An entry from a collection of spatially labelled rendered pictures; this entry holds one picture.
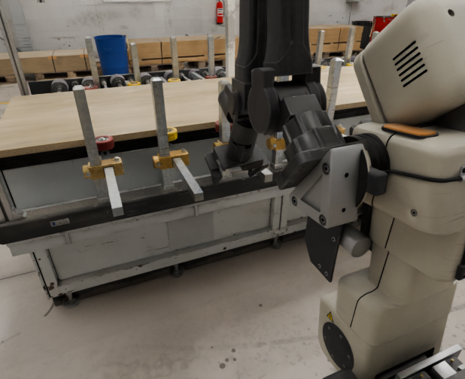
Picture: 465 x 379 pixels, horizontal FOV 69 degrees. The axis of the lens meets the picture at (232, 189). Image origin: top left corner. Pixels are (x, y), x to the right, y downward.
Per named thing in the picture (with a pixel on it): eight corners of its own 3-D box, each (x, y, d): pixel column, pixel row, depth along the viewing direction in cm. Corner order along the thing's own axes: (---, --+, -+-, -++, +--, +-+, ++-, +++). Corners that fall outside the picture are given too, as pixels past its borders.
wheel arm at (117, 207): (125, 216, 102) (123, 204, 100) (113, 219, 101) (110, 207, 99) (110, 159, 137) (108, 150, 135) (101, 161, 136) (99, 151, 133)
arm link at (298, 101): (295, 124, 47) (326, 119, 49) (269, 68, 51) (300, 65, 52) (272, 156, 55) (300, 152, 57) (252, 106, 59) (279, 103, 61)
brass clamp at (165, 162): (189, 165, 134) (189, 153, 132) (156, 171, 130) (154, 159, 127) (185, 159, 139) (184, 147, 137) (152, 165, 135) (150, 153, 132)
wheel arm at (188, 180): (204, 201, 111) (204, 190, 109) (194, 204, 110) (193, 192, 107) (171, 151, 145) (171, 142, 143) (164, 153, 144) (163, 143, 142)
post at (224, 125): (230, 192, 150) (229, 80, 125) (223, 193, 149) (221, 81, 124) (227, 188, 153) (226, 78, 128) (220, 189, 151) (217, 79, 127)
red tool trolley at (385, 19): (399, 48, 950) (406, 15, 909) (380, 50, 918) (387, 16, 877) (384, 46, 986) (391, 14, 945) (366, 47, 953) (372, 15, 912)
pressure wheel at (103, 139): (98, 171, 131) (92, 143, 125) (95, 162, 137) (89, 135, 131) (119, 167, 134) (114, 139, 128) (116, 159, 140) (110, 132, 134)
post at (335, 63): (326, 163, 164) (342, 58, 140) (320, 165, 163) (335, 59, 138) (322, 160, 167) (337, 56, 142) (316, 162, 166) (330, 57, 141)
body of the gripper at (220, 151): (212, 152, 79) (216, 128, 73) (251, 144, 82) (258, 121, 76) (222, 173, 75) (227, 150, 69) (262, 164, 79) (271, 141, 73)
